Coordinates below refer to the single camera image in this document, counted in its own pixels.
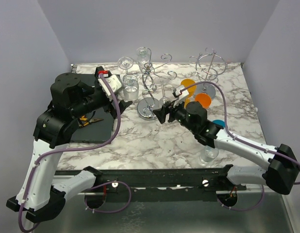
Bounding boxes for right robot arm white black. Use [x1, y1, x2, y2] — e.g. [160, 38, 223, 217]
[153, 102, 300, 195]

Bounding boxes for yellow plastic wine glass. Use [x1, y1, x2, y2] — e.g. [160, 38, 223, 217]
[181, 79, 197, 107]

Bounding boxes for purple cable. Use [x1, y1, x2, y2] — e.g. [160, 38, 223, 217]
[17, 72, 133, 233]
[176, 81, 300, 212]

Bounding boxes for orange plastic wine glass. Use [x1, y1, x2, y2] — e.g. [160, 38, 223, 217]
[195, 93, 212, 109]

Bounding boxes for chrome spiral wire rack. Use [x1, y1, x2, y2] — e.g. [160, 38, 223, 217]
[189, 48, 228, 100]

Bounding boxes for chrome swirl wine glass rack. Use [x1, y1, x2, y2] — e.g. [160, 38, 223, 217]
[129, 48, 177, 121]

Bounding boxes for blue plastic wine glass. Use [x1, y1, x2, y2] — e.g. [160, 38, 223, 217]
[213, 119, 225, 128]

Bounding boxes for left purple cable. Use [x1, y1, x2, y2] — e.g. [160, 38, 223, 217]
[17, 72, 133, 233]

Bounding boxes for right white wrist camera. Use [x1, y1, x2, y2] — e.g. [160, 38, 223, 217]
[172, 86, 189, 108]

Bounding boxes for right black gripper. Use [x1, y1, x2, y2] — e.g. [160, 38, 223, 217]
[154, 97, 197, 133]

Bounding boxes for aluminium mounting rail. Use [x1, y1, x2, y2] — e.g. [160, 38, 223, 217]
[52, 172, 290, 195]

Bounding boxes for dark grey box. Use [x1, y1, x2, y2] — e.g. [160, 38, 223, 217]
[68, 73, 121, 144]

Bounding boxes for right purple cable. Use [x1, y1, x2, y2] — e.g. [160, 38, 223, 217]
[176, 81, 300, 212]

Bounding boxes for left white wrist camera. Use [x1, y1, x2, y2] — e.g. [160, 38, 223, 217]
[97, 70, 124, 100]

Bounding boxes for yellow handled pliers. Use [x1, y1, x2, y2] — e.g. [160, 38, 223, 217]
[78, 116, 103, 128]

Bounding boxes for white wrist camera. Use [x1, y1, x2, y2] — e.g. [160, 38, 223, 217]
[172, 86, 189, 108]
[97, 70, 124, 100]

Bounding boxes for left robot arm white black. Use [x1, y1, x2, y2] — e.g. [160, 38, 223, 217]
[6, 67, 130, 225]

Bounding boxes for clear wine glass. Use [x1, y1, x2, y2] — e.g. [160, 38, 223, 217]
[136, 47, 150, 73]
[123, 74, 139, 101]
[117, 57, 135, 75]
[156, 76, 173, 106]
[200, 146, 219, 166]

